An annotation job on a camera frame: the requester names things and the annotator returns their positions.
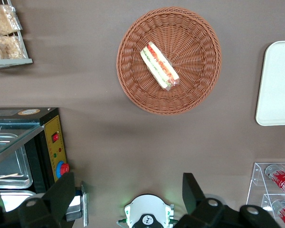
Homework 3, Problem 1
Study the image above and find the silver metal bracket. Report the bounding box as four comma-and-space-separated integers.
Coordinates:
65, 180, 89, 228

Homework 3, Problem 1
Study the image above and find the large steel pan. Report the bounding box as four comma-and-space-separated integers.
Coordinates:
0, 133, 33, 190

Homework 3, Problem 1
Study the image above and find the bagged rice crisp snack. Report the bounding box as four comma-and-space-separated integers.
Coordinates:
0, 4, 23, 36
0, 35, 27, 60

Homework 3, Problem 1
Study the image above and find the clear acrylic can holder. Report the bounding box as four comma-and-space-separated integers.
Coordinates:
246, 162, 285, 220

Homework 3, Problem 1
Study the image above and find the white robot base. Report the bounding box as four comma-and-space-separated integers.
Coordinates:
117, 194, 179, 228

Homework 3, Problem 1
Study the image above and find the plastic-wrapped sandwich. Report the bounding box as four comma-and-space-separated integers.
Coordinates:
139, 40, 181, 92

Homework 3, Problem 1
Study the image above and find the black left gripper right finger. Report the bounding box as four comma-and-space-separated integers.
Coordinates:
174, 172, 280, 228

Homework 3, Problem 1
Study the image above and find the black food warmer yellow panel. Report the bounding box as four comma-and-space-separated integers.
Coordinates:
0, 107, 71, 212

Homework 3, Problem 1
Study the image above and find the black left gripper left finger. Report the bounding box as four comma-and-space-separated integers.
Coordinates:
0, 172, 76, 228

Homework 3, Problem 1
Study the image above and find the round brown wicker basket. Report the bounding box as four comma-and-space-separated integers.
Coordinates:
115, 6, 222, 116

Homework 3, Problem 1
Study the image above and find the white plastic tray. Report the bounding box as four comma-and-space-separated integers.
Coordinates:
255, 39, 285, 126

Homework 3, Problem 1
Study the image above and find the small steel pan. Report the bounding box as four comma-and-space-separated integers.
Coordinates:
0, 190, 37, 212

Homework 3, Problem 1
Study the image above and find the wooden skewer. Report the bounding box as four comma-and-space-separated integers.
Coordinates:
0, 173, 19, 181

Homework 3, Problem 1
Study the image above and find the grey wire rack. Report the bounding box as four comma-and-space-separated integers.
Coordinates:
0, 0, 33, 70

